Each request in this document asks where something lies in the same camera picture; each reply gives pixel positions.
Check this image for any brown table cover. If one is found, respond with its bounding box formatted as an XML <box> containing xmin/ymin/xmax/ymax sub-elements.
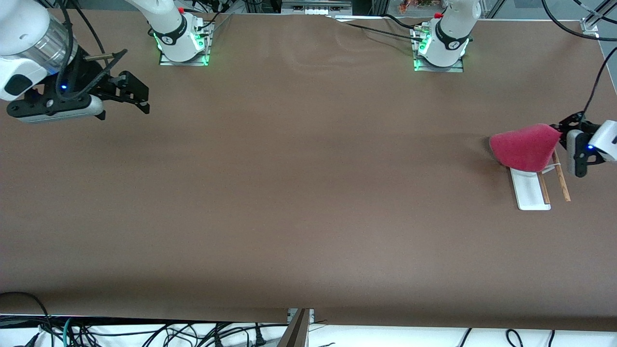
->
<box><xmin>0</xmin><ymin>10</ymin><xmax>617</xmax><ymax>333</ymax></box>

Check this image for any dark slanted post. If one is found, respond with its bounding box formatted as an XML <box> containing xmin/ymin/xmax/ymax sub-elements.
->
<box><xmin>279</xmin><ymin>308</ymin><xmax>310</xmax><ymax>347</ymax></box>

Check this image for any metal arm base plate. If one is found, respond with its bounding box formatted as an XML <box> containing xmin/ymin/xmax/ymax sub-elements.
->
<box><xmin>413</xmin><ymin>27</ymin><xmax>465</xmax><ymax>73</ymax></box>
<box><xmin>159</xmin><ymin>22</ymin><xmax>214</xmax><ymax>67</ymax></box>

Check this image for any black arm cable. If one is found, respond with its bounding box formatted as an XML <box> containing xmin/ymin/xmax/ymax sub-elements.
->
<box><xmin>48</xmin><ymin>0</ymin><xmax>129</xmax><ymax>103</ymax></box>
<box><xmin>542</xmin><ymin>0</ymin><xmax>617</xmax><ymax>122</ymax></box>

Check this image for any metal table corner bracket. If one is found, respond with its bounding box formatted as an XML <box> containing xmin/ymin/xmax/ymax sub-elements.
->
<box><xmin>580</xmin><ymin>17</ymin><xmax>601</xmax><ymax>38</ymax></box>

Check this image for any white rack base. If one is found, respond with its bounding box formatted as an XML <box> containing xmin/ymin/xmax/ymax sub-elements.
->
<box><xmin>510</xmin><ymin>166</ymin><xmax>551</xmax><ymax>211</ymax></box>

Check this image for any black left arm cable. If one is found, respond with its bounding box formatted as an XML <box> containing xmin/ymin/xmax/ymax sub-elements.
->
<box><xmin>542</xmin><ymin>0</ymin><xmax>617</xmax><ymax>122</ymax></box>

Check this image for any thick black floor cable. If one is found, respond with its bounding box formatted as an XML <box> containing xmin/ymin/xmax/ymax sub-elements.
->
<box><xmin>0</xmin><ymin>291</ymin><xmax>54</xmax><ymax>334</ymax></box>

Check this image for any black cable on table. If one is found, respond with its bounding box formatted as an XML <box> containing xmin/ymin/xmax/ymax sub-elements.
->
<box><xmin>333</xmin><ymin>14</ymin><xmax>428</xmax><ymax>39</ymax></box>

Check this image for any grey and pink towel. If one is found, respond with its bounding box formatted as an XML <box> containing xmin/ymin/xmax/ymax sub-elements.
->
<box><xmin>489</xmin><ymin>123</ymin><xmax>563</xmax><ymax>174</ymax></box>

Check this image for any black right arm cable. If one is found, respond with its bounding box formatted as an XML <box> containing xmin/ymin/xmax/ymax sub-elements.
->
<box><xmin>48</xmin><ymin>0</ymin><xmax>129</xmax><ymax>103</ymax></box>

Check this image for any metal table edge bracket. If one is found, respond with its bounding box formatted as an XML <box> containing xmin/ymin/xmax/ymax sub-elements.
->
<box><xmin>287</xmin><ymin>308</ymin><xmax>315</xmax><ymax>324</ymax></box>

